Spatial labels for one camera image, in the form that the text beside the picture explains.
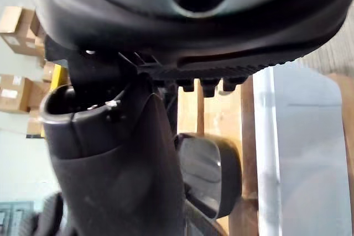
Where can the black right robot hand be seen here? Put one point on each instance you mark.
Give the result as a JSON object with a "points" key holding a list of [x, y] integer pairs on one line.
{"points": [[116, 169]]}

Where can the dark ribbed object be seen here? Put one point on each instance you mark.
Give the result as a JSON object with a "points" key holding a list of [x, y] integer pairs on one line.
{"points": [[48, 216]]}

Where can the small brown cardboard box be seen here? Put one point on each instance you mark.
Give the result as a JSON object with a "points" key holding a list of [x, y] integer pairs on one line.
{"points": [[34, 124], [38, 95], [37, 38], [49, 71]]}

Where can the black sole-shaped plastic housing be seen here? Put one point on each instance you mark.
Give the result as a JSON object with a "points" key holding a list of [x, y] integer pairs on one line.
{"points": [[210, 169]]}

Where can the grey floor grate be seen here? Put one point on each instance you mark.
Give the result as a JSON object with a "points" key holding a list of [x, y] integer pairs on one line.
{"points": [[15, 219]]}

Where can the large brown cardboard box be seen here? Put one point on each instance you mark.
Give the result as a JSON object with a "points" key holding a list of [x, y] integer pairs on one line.
{"points": [[13, 93], [13, 30]]}

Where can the grey plastic bin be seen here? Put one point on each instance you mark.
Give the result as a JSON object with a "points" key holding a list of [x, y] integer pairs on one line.
{"points": [[307, 147]]}

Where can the yellow shelf post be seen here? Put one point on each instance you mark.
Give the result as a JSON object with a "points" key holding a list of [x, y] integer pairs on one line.
{"points": [[61, 75]]}

